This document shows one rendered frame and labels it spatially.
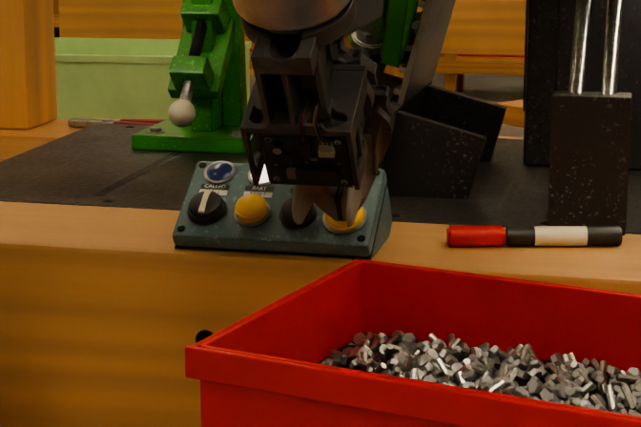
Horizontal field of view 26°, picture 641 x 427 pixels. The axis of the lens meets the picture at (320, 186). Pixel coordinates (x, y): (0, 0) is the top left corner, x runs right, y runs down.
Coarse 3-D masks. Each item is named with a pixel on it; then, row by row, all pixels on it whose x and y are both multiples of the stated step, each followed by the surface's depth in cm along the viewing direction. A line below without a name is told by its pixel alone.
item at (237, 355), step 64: (256, 320) 79; (320, 320) 87; (384, 320) 92; (448, 320) 90; (512, 320) 88; (576, 320) 86; (640, 320) 84; (256, 384) 73; (320, 384) 71; (384, 384) 69; (448, 384) 79; (512, 384) 79; (576, 384) 79; (640, 384) 77
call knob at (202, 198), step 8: (200, 192) 104; (208, 192) 103; (192, 200) 103; (200, 200) 103; (208, 200) 103; (216, 200) 103; (192, 208) 103; (200, 208) 102; (208, 208) 102; (216, 208) 102; (192, 216) 103; (200, 216) 102; (208, 216) 102; (216, 216) 103
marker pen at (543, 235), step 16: (448, 240) 103; (464, 240) 103; (480, 240) 103; (496, 240) 103; (512, 240) 103; (528, 240) 103; (544, 240) 103; (560, 240) 103; (576, 240) 103; (592, 240) 103; (608, 240) 103
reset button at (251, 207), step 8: (240, 200) 102; (248, 200) 102; (256, 200) 102; (264, 200) 103; (240, 208) 102; (248, 208) 102; (256, 208) 102; (264, 208) 102; (240, 216) 102; (248, 216) 102; (256, 216) 102
